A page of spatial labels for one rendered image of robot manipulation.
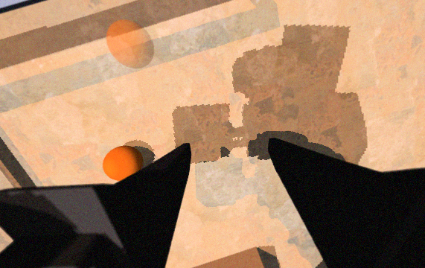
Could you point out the see-through orange ball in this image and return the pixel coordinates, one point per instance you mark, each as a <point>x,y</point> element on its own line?
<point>130,44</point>

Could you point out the brown and orange ball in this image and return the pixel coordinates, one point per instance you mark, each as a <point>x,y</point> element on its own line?
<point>122,161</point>

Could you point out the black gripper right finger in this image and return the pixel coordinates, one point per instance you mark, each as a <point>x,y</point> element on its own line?
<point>357,217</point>

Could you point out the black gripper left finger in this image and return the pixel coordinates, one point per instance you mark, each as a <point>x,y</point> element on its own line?
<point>137,215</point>

